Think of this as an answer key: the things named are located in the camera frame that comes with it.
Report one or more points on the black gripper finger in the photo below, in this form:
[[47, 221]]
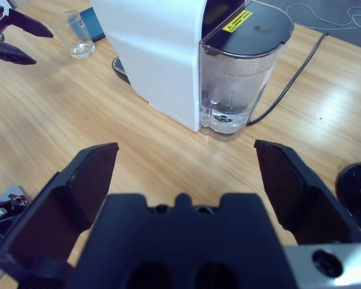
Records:
[[63, 204], [298, 198]]

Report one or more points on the clear drinking glass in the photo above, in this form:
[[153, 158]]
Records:
[[78, 39]]

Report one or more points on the white capsule coffee machine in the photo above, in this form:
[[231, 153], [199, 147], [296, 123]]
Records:
[[156, 54]]

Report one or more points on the black capsule holder with rods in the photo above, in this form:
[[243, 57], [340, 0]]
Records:
[[355, 192]]

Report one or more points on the blue rectangular tray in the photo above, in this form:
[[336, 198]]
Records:
[[93, 24]]

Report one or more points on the clear water tank black lid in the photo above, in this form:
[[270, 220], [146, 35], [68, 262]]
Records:
[[234, 78]]

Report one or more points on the metal bracket with dark post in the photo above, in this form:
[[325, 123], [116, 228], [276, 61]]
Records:
[[9, 198]]

